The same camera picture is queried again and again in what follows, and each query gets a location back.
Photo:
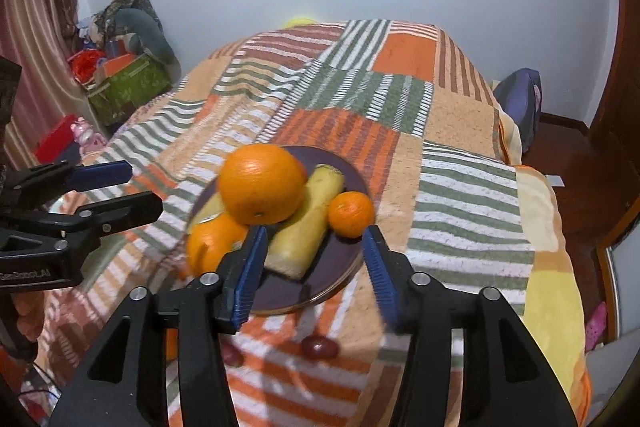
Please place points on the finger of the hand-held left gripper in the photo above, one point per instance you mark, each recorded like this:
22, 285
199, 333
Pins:
125, 209
100, 174

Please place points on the yellow fleece blanket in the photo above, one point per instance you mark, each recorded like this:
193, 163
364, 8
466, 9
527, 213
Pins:
550, 267

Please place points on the orange box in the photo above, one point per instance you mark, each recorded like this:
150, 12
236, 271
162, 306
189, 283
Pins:
117, 66

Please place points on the red flat box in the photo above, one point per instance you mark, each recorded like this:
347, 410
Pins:
55, 141

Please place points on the striped red curtain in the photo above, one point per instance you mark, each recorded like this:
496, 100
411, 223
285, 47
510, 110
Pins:
45, 47

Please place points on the pink dotted slipper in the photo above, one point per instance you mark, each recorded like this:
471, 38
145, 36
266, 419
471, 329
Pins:
596, 327

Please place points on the yellow corn cob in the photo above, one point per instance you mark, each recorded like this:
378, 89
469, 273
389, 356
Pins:
210, 208
300, 229

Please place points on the large orange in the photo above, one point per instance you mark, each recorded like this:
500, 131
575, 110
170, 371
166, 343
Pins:
262, 184

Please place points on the purple plate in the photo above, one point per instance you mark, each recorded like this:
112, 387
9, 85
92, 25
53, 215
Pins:
290, 294

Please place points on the dark red jujube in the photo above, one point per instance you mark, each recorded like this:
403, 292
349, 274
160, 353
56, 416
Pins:
232, 355

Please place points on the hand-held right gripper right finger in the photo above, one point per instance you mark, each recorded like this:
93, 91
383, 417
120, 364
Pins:
382, 279

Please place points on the pink toy bottle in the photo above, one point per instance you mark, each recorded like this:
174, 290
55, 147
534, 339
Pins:
89, 138

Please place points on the red plastic bag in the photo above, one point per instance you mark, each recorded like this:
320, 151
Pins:
86, 64

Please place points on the striped patchwork blanket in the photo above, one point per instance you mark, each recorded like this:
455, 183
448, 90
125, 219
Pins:
360, 117

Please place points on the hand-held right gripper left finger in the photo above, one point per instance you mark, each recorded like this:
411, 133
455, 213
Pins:
250, 277

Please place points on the white paper scrap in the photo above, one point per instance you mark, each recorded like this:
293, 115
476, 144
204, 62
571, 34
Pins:
555, 181

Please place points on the medium orange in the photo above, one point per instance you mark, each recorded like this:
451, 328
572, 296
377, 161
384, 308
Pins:
215, 244

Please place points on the yellow round object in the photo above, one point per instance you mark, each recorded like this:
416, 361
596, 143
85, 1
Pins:
302, 22

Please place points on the purple backpack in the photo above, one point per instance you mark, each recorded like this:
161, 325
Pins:
520, 107

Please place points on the brown wooden door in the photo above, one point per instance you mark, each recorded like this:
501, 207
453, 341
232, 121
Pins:
617, 117

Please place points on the green patterned storage box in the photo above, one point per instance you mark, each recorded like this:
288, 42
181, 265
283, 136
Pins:
132, 92

